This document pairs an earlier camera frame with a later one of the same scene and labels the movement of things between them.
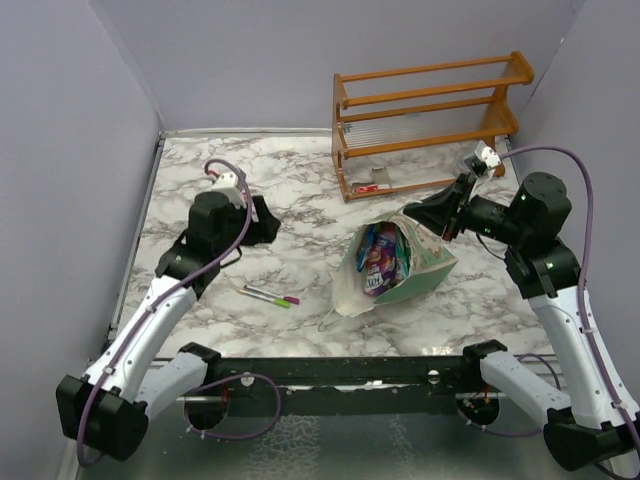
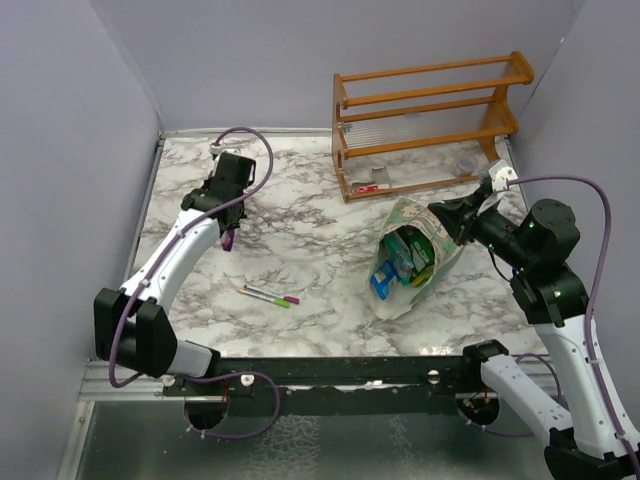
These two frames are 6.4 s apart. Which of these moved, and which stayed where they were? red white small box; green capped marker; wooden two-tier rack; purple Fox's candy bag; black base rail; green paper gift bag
Moved: purple Fox's candy bag; green paper gift bag
Stayed: red white small box; green capped marker; wooden two-tier rack; black base rail
